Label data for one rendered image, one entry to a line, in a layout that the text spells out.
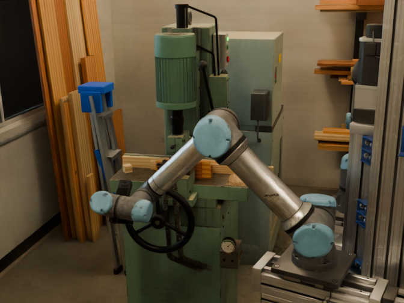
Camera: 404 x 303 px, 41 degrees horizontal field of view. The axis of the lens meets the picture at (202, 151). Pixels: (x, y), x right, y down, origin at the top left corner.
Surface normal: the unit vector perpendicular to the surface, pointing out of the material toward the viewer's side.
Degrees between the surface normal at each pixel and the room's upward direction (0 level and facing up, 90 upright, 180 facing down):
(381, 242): 90
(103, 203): 60
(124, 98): 90
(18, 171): 90
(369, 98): 90
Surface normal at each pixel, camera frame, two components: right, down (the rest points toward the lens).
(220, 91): -0.19, 0.29
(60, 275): -0.01, -0.95
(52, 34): 0.96, 0.01
